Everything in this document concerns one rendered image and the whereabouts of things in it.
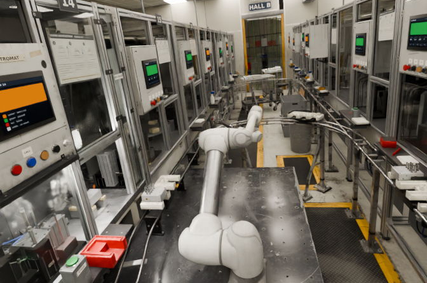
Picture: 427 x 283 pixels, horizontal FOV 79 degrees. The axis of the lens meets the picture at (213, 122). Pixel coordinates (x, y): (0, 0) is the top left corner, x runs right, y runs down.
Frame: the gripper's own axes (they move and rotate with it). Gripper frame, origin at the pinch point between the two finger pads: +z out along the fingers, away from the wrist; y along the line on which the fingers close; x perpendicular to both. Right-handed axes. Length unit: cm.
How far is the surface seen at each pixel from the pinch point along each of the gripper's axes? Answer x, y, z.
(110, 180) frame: -89, -46, 14
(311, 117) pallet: 85, 73, -43
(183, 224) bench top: -87, -16, -33
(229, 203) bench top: -58, 1, -45
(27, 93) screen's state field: -86, -131, -27
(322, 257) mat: -45, 82, -98
